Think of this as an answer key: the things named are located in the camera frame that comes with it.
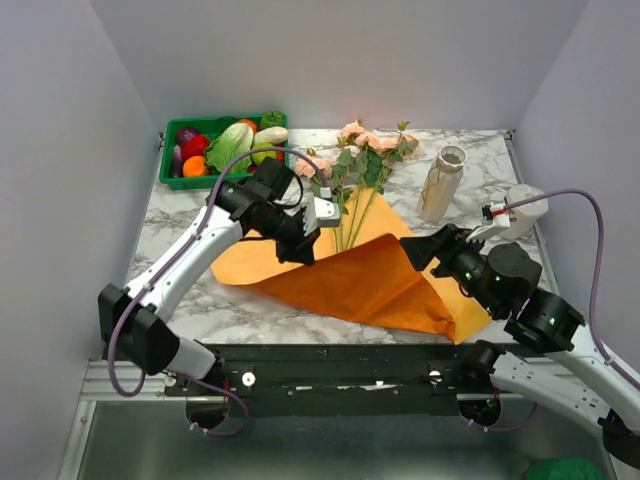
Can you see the orange tomato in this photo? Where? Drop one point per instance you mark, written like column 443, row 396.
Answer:
column 249, row 123

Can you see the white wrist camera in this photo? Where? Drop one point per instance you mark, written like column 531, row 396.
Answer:
column 495, row 220
column 320, row 213

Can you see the green plastic crate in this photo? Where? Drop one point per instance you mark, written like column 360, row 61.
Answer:
column 210, row 127

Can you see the white ribbed vase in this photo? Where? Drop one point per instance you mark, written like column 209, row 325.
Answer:
column 441, row 183

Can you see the green cabbage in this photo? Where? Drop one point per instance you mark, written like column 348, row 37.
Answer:
column 231, row 143

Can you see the red chili pepper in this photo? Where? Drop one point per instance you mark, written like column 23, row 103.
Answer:
column 253, row 168

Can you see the white radish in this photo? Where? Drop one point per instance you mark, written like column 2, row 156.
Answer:
column 274, row 135

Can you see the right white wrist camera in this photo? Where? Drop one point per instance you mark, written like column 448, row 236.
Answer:
column 495, row 220

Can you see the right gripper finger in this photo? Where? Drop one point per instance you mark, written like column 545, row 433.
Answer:
column 444, row 269
column 421, row 250

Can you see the purple onion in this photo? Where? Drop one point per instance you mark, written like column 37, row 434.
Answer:
column 185, row 134

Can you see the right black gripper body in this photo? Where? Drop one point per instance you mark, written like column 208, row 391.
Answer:
column 463, row 251

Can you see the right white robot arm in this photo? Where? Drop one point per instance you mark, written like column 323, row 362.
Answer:
column 504, row 283

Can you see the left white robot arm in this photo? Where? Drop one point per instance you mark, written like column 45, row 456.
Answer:
column 133, row 319

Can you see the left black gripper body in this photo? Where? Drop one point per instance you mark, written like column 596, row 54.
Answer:
column 283, row 228

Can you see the green bell pepper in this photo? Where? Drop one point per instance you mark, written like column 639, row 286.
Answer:
column 272, row 118

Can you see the pink rose stem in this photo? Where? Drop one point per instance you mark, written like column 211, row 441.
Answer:
column 312, row 167
column 384, row 154
column 348, row 182
column 364, row 165

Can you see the purple eggplant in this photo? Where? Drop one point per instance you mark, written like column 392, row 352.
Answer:
column 177, row 162

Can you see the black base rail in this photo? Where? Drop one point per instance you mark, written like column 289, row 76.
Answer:
column 253, row 381

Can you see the orange wrapping paper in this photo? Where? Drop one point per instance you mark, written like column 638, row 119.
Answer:
column 372, row 283

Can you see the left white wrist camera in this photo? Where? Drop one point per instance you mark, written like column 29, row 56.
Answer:
column 320, row 213

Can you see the white cup with drawing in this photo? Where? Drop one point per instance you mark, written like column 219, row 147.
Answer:
column 523, row 218

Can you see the green lime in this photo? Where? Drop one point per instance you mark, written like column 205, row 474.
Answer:
column 261, row 153

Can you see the orange fruit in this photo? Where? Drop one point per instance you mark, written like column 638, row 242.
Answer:
column 195, row 166

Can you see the green object bottom corner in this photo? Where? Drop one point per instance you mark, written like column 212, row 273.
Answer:
column 569, row 468

